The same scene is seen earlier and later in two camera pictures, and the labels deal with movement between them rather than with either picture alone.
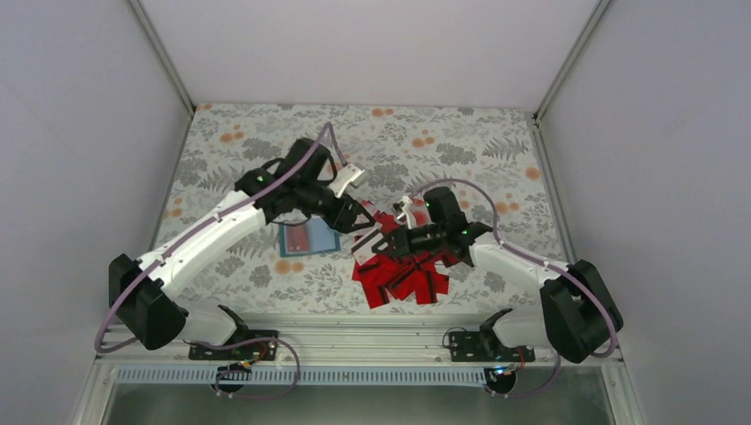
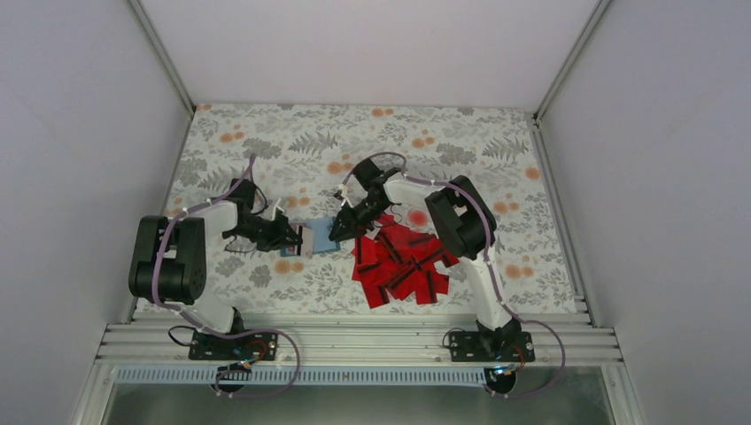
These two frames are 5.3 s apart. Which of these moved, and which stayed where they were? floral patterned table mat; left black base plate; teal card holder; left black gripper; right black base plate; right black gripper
Moved: right black gripper; left black gripper
Stayed: right black base plate; teal card holder; left black base plate; floral patterned table mat
